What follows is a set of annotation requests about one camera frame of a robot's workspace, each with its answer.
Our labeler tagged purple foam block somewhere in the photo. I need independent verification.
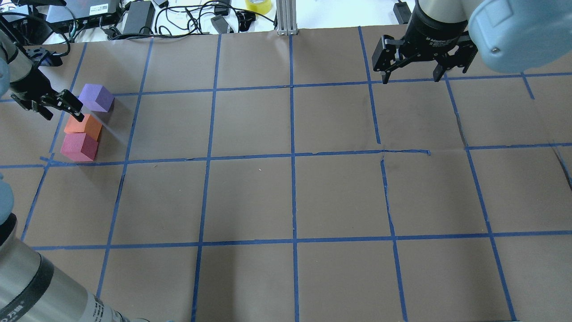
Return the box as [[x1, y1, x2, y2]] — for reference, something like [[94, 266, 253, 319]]
[[78, 83, 115, 112]]

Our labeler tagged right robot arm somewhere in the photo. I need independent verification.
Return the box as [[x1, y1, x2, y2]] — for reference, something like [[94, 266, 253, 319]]
[[371, 0, 572, 84]]

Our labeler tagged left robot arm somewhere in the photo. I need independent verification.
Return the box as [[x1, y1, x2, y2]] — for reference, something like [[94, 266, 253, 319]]
[[0, 27, 128, 322]]

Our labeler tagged large black power brick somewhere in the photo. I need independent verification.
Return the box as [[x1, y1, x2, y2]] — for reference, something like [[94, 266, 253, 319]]
[[122, 0, 155, 35]]

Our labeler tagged orange foam block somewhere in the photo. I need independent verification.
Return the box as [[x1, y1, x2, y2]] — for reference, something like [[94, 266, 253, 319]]
[[64, 114, 103, 141]]

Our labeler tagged red foam block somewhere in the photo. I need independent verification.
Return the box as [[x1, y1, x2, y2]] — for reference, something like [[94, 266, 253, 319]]
[[60, 133, 99, 162]]

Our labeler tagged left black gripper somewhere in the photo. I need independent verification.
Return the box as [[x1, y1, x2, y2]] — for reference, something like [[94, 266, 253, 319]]
[[10, 68, 84, 123]]

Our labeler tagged yellow tape roll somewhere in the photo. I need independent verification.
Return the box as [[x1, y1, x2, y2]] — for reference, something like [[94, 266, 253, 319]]
[[245, 0, 272, 15]]

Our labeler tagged black power adapter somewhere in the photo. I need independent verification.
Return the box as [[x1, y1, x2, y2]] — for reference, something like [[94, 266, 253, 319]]
[[393, 0, 412, 25]]

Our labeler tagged aluminium frame post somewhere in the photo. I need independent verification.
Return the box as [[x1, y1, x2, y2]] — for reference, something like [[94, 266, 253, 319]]
[[275, 0, 299, 35]]

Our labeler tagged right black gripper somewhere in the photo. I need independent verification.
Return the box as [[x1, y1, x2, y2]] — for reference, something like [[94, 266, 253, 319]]
[[372, 4, 478, 84]]

